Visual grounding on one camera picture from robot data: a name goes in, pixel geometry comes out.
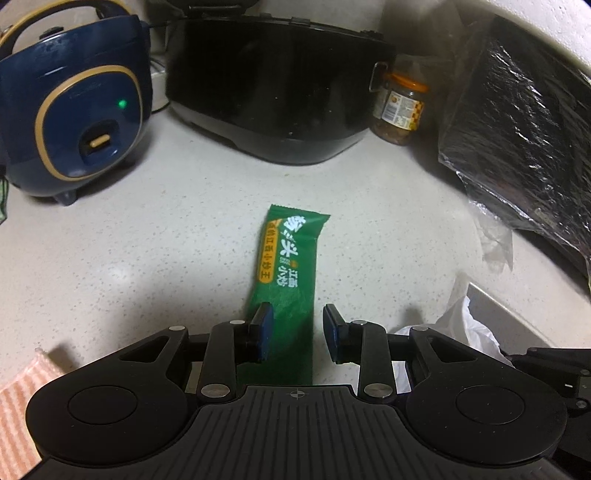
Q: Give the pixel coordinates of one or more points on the green packet long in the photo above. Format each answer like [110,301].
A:
[285,278]

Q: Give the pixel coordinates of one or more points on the navy blue mini rice cooker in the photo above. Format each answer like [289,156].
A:
[76,102]

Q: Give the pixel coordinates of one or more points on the pink striped dish cloth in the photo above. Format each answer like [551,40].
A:
[18,454]

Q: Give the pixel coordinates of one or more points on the white tissue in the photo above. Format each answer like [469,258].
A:
[459,324]

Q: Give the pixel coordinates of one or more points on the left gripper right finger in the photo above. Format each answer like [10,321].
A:
[365,344]

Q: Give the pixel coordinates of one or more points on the green white striped cloth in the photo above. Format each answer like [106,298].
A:
[4,190]

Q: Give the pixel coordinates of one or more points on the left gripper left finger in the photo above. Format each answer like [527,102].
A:
[230,345]

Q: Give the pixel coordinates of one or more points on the black rice cooker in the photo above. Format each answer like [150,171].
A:
[288,91]

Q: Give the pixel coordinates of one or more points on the sauce jar orange lid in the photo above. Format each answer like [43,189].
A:
[399,107]

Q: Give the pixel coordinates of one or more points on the white foam box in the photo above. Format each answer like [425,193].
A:
[564,25]

